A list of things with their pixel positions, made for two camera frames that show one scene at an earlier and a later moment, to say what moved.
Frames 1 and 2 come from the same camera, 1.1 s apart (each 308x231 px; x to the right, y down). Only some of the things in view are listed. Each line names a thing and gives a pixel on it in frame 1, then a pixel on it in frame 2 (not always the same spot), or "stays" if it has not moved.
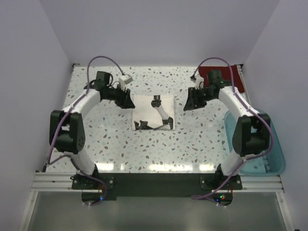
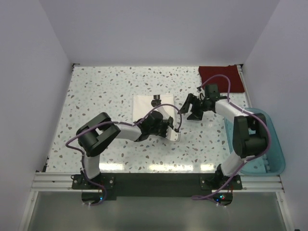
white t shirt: [142, 110] stays
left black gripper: [122, 96] -> [164, 126]
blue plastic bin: [273, 163] stays
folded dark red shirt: [238, 83] stays
